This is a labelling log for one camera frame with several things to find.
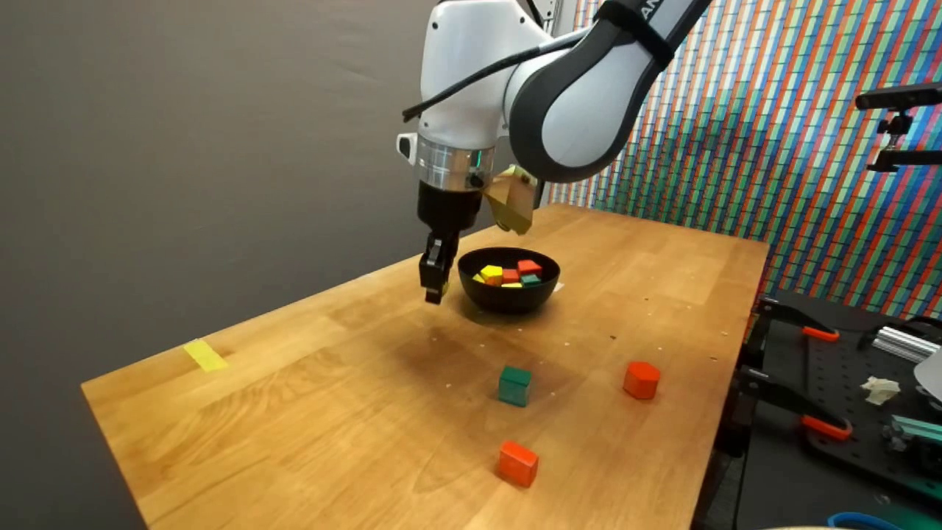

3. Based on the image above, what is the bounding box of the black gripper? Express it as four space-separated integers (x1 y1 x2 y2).
418 183 480 303

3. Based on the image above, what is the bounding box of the black clamp near table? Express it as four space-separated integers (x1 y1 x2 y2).
735 367 854 445

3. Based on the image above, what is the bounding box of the black perforated tool board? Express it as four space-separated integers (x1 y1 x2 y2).
705 294 942 530

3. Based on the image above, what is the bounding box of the black clamp with orange handle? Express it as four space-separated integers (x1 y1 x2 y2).
755 297 842 344

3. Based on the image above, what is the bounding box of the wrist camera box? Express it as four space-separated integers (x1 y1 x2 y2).
486 164 539 236

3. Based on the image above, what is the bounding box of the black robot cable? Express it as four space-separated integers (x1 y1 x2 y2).
398 26 591 127

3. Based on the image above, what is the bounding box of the large red cube block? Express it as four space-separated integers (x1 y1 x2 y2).
516 260 542 273

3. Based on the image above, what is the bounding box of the large yellow cube block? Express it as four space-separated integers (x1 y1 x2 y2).
480 266 502 282

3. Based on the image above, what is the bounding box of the yellow tape strip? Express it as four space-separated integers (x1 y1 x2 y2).
181 338 227 372

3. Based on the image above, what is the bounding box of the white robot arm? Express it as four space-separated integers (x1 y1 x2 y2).
395 0 710 303

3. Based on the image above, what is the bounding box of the red hexagonal block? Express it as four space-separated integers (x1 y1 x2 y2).
623 360 660 400

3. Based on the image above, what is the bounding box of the camera stand arm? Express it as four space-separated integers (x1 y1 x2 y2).
854 82 942 170

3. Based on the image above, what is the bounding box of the black bowl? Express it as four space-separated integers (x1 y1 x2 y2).
460 247 558 313

